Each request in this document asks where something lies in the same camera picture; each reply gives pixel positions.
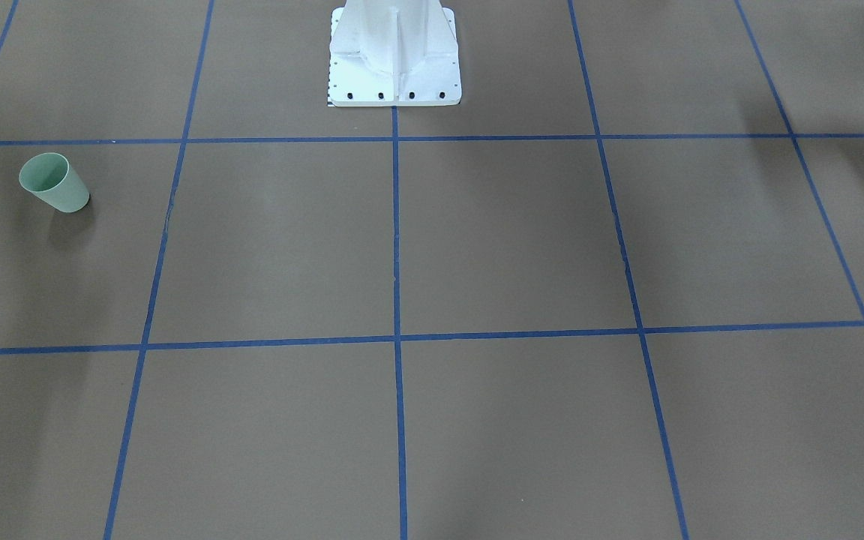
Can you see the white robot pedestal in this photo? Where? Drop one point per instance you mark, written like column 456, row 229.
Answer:
column 393, row 54

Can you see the green plastic cup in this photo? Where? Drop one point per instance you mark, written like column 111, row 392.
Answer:
column 52, row 179

